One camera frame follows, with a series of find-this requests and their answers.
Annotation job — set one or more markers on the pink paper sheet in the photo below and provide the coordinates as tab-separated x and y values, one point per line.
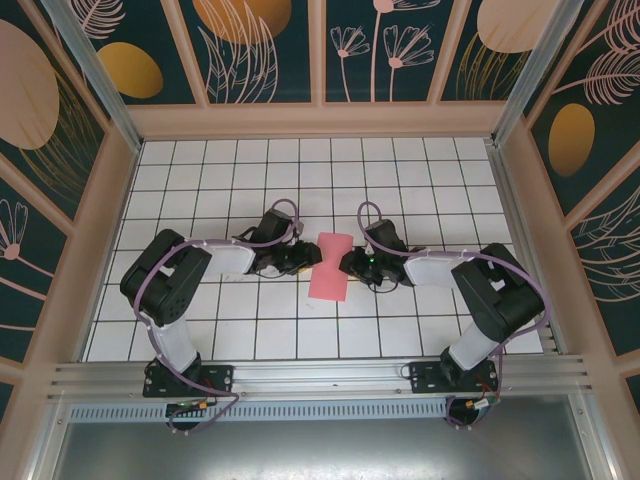
330	287

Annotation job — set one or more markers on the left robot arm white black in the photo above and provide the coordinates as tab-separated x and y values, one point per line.
165	280

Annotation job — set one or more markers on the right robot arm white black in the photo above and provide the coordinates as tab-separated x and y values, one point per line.
500	300

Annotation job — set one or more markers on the arm base electronics board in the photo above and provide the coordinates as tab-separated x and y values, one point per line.
187	407
475	407

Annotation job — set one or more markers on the grey metal panel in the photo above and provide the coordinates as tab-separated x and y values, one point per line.
320	450

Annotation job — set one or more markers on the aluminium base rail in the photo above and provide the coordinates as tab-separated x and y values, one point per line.
320	372

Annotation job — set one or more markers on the aluminium side rail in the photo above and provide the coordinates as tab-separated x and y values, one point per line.
511	200

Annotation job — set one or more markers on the aluminium frame post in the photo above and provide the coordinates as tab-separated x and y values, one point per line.
523	75
97	75

